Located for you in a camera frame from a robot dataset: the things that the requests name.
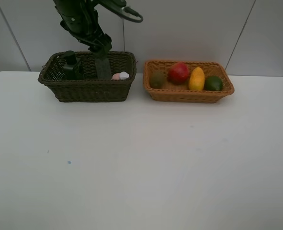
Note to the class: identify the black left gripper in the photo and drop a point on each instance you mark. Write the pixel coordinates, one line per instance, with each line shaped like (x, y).
(80, 19)

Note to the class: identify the dark felt whiteboard eraser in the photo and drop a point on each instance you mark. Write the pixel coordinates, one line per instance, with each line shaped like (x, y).
(102, 66)

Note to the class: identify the dark green pump bottle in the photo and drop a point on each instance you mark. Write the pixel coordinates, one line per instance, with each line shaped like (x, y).
(72, 68)

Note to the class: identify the pink spray bottle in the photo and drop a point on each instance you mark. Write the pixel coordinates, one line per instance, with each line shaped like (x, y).
(120, 76)

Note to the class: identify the brown kiwi fruit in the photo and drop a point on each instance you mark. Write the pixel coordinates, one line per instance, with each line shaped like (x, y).
(157, 80)

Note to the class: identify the red pomegranate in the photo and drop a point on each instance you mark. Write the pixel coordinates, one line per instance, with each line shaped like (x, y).
(178, 73)

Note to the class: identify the yellow mango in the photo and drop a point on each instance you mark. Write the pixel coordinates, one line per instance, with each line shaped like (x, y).
(197, 79)

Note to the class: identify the green lime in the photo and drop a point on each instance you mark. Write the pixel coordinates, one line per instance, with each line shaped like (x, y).
(213, 83)

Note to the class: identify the dark brown wicker basket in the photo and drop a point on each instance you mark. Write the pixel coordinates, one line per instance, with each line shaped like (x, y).
(89, 88)

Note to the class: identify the orange wicker basket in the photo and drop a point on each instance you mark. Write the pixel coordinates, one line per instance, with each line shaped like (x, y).
(181, 93)

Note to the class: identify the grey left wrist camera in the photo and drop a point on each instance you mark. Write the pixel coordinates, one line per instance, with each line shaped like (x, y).
(114, 6)

